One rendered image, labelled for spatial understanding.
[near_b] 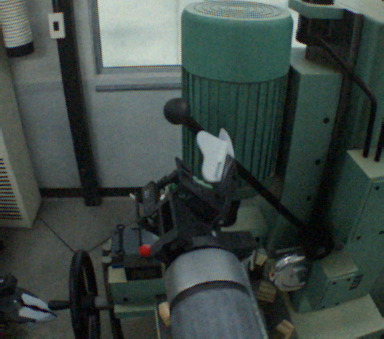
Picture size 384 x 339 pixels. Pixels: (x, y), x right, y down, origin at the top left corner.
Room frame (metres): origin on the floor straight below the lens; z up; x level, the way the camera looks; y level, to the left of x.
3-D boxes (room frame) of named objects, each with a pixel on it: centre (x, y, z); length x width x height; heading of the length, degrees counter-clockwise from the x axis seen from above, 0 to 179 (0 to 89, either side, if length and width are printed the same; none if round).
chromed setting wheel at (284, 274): (0.46, -0.22, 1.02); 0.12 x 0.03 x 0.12; 99
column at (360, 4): (0.61, -0.36, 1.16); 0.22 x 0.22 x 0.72; 9
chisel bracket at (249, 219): (0.57, -0.10, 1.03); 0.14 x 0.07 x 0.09; 99
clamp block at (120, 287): (0.56, 0.12, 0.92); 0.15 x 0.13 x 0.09; 9
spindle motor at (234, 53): (0.57, -0.08, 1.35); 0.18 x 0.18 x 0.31
